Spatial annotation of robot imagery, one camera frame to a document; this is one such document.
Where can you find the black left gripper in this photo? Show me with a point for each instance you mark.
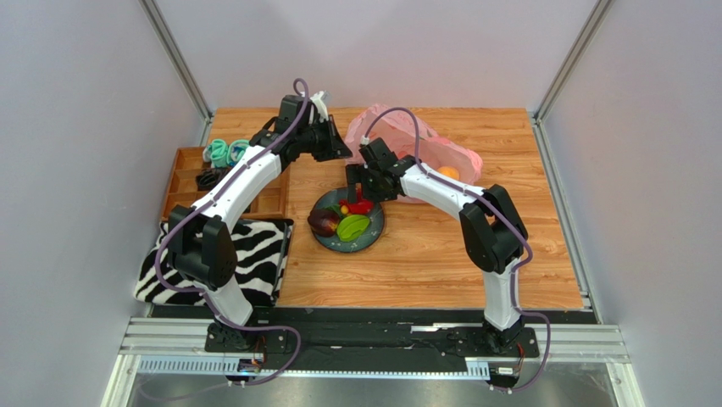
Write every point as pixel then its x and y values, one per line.
pixel 336 148

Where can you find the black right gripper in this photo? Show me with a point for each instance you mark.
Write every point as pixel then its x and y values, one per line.
pixel 361 180

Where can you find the red berry sprig with leaves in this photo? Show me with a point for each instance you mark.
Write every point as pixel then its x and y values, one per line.
pixel 344 209

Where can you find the pink plastic bag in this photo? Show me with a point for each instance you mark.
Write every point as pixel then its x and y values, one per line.
pixel 397 129

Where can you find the orange fruit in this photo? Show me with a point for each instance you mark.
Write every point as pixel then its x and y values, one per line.
pixel 450 172

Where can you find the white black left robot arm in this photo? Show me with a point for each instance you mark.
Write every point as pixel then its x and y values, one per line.
pixel 199 244

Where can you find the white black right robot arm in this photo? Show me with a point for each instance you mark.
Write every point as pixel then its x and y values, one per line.
pixel 494 236

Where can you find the dark round plate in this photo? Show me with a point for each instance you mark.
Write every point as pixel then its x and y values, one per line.
pixel 370 236

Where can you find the dark purple fruit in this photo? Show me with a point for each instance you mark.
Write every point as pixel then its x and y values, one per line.
pixel 324 222

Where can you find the wooden compartment tray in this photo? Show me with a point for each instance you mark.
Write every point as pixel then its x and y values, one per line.
pixel 182 189

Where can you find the teal white rolled sock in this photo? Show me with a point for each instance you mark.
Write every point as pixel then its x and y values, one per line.
pixel 236 150

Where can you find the zebra pattern cloth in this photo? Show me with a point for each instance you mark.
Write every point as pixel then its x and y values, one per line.
pixel 262 248

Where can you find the black rolled sock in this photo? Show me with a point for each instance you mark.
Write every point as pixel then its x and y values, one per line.
pixel 209 178

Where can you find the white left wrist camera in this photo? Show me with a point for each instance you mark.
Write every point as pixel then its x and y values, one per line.
pixel 320 101

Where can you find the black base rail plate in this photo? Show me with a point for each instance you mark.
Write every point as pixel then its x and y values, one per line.
pixel 373 340

